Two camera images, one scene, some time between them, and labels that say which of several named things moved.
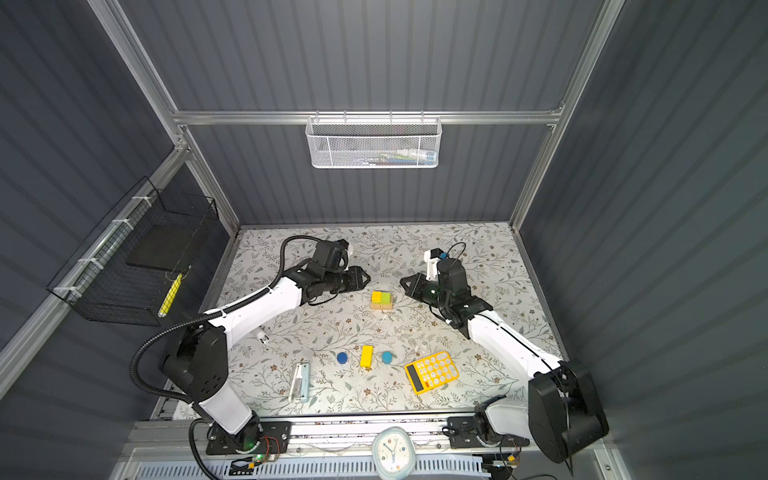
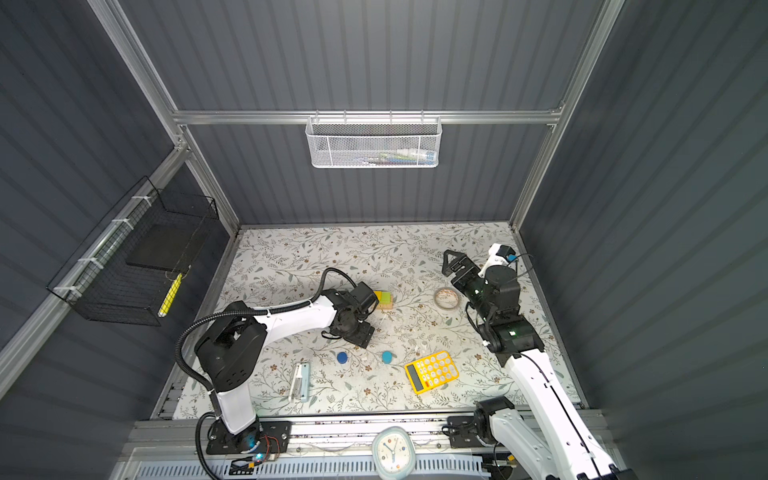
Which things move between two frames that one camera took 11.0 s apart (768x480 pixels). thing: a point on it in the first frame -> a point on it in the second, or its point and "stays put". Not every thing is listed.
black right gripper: x=415 y=291 -> x=472 y=270
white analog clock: x=393 y=454 stays put
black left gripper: x=357 y=282 -> x=364 y=338
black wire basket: x=131 y=268 stays put
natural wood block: x=387 y=306 stays put
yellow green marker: x=169 y=297 stays put
